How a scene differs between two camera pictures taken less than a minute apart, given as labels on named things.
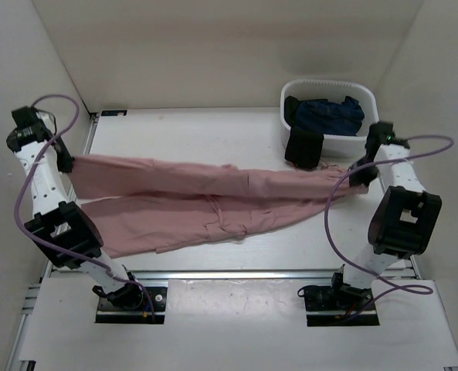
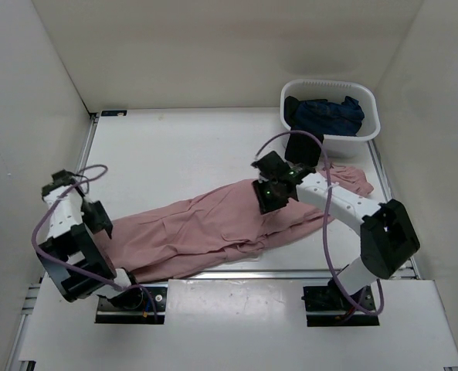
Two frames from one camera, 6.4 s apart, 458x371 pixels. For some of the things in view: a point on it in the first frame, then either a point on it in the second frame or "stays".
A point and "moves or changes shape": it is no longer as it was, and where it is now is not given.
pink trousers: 144,207 moves or changes shape
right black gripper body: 365,175 -> 267,197
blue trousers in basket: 331,118 stays
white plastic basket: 334,145 stays
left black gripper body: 64,161 -> 95,216
